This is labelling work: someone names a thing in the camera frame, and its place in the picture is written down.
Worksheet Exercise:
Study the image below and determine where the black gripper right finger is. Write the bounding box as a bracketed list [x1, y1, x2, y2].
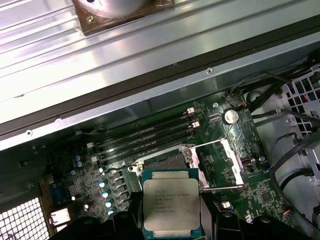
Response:
[200, 193, 313, 240]

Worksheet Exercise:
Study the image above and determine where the metal locking lever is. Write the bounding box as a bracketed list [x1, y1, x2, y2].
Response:
[101, 162, 138, 176]

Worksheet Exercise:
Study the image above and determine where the metal socket cover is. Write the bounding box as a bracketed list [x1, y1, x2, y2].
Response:
[179, 138, 245, 194]

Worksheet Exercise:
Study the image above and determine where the round coin battery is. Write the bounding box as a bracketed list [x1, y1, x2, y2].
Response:
[222, 108, 240, 125]

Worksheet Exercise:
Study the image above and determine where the grey metal drive cage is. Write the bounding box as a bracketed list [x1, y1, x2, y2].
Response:
[279, 63, 320, 176]

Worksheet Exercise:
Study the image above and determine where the silver internal USB port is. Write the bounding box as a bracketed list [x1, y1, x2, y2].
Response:
[241, 157, 256, 173]

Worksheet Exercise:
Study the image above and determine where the green motherboard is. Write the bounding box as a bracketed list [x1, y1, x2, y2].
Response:
[44, 91, 286, 240]

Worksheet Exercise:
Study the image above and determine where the black RAM slot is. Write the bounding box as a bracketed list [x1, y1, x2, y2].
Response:
[86, 106, 196, 151]
[90, 120, 201, 164]
[96, 114, 198, 157]
[99, 127, 199, 168]

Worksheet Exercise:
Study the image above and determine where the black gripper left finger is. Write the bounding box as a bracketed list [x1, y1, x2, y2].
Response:
[49, 191, 144, 240]

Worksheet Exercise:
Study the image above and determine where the black open PC case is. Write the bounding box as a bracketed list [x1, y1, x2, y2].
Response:
[0, 23, 320, 240]

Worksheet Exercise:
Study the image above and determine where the brown square base plate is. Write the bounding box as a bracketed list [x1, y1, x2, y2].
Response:
[71, 0, 176, 36]

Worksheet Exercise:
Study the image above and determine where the silver Intel CPU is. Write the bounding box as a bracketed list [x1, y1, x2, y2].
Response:
[141, 167, 202, 239]

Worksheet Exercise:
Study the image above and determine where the thin grey fan wire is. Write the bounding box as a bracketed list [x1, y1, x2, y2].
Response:
[226, 70, 293, 101]

